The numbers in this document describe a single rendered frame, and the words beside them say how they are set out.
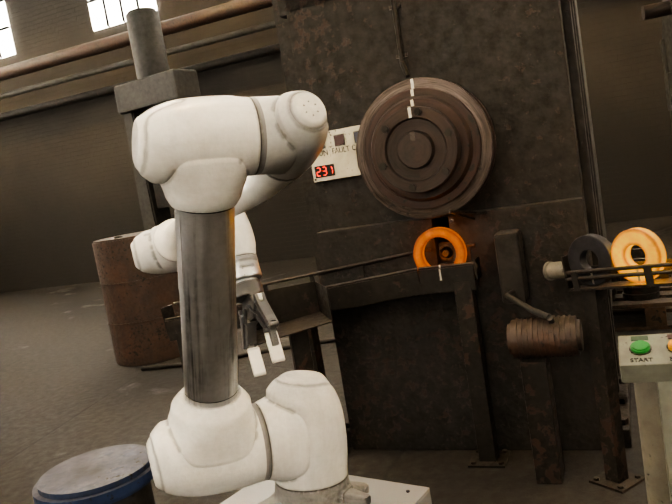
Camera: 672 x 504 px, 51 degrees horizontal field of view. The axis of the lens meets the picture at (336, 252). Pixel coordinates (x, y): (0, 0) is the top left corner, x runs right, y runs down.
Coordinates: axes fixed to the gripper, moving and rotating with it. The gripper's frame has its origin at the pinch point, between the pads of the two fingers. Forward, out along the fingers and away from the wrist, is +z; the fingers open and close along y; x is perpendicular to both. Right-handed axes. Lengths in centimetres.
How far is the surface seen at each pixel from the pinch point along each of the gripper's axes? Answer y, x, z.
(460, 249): -29, 90, -28
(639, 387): 29, 78, 31
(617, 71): -289, 595, -270
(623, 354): 40, 65, 23
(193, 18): -526, 236, -522
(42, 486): -48, -49, 9
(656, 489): 21, 79, 55
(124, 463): -44, -29, 9
